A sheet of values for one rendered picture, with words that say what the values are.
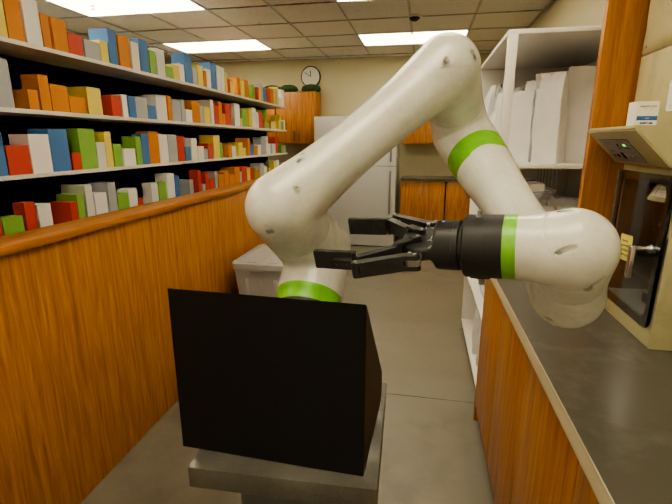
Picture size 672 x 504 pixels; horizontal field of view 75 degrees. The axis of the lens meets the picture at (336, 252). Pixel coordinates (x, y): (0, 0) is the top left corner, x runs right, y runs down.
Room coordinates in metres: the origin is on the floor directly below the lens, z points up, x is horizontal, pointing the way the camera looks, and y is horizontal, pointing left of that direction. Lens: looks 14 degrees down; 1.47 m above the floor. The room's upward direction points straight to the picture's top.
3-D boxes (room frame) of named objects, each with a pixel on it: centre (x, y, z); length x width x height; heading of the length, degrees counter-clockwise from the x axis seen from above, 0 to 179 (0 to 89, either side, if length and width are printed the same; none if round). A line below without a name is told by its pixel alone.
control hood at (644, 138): (1.22, -0.80, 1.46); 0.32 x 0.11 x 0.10; 169
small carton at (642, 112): (1.18, -0.79, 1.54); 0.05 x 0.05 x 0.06; 81
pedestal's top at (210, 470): (0.76, 0.07, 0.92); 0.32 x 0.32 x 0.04; 81
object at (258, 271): (3.16, 0.47, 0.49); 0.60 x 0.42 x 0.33; 169
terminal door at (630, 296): (1.21, -0.85, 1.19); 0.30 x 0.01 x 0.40; 169
